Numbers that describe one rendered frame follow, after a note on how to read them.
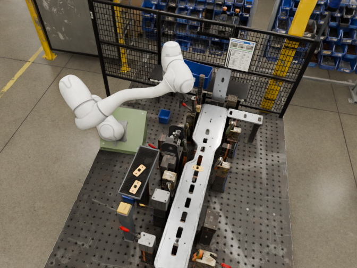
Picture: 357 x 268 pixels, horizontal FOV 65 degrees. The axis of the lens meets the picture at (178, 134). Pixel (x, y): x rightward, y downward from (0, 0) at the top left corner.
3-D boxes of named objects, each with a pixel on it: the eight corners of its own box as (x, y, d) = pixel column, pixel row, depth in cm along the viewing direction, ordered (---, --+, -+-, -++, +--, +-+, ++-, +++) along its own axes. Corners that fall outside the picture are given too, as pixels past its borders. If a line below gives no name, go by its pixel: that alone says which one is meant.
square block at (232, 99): (228, 130, 263) (236, 101, 235) (220, 127, 264) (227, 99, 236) (230, 123, 268) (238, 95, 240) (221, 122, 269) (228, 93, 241)
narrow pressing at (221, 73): (224, 102, 243) (231, 70, 217) (211, 99, 245) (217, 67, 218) (224, 101, 243) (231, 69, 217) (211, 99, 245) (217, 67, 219)
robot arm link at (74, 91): (97, 127, 228) (82, 104, 229) (114, 116, 230) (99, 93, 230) (69, 114, 152) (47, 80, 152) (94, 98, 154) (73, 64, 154)
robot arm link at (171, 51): (158, 64, 155) (166, 79, 147) (158, 39, 143) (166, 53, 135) (176, 61, 158) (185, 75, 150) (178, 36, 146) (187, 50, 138)
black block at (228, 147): (226, 172, 233) (233, 151, 211) (213, 169, 235) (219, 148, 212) (228, 164, 238) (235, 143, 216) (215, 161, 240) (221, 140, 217)
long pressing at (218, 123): (189, 279, 153) (189, 279, 152) (150, 267, 156) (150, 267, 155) (228, 109, 240) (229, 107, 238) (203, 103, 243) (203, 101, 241)
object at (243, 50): (248, 73, 247) (257, 41, 224) (223, 67, 251) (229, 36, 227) (248, 71, 249) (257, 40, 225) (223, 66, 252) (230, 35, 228)
